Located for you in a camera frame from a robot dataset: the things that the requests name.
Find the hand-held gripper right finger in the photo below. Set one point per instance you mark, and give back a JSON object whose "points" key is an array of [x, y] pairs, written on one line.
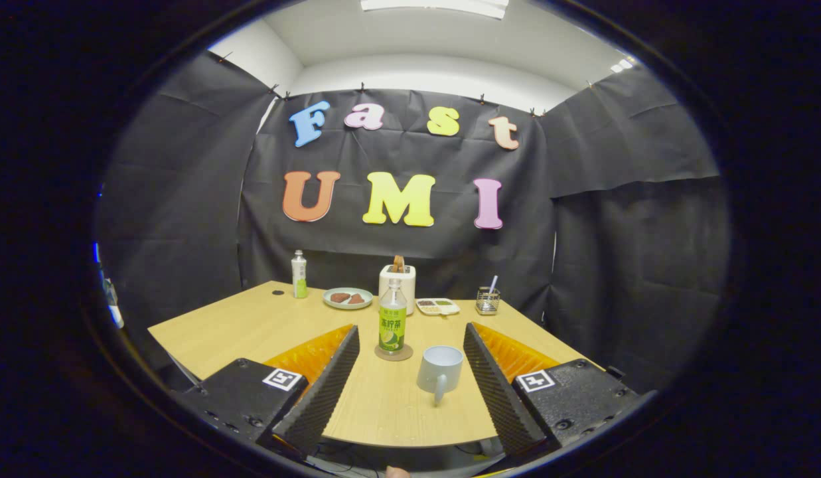
{"points": [[500, 398]]}

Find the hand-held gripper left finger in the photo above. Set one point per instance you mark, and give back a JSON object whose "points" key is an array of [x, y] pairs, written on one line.
{"points": [[327, 392]]}

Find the pale grey cup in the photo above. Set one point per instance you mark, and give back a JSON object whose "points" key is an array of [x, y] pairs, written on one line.
{"points": [[440, 375]]}

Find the round brown coaster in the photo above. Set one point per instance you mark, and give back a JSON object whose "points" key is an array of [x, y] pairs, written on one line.
{"points": [[383, 356]]}

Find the green label juice bottle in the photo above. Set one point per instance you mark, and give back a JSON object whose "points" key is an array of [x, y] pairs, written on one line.
{"points": [[392, 325]]}

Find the white and green drink bottle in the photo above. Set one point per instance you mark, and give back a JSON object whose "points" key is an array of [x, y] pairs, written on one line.
{"points": [[299, 279]]}

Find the wooden table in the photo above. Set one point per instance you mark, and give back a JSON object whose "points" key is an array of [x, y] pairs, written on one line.
{"points": [[377, 405]]}

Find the pale green plate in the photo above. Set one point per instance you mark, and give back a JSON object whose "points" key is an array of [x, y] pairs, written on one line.
{"points": [[328, 300]]}

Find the brown food piece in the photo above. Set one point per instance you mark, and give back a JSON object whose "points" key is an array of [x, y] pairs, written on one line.
{"points": [[356, 299], [340, 298]]}

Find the white divided snack tray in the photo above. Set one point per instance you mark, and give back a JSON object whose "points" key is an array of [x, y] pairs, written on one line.
{"points": [[438, 309]]}

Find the white toaster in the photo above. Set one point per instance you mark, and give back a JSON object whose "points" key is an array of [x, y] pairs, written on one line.
{"points": [[411, 295]]}

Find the blue and white clutter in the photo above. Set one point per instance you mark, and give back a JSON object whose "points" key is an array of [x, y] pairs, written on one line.
{"points": [[111, 299]]}

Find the long ceiling light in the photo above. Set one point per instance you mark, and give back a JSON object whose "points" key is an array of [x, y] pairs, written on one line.
{"points": [[433, 6]]}

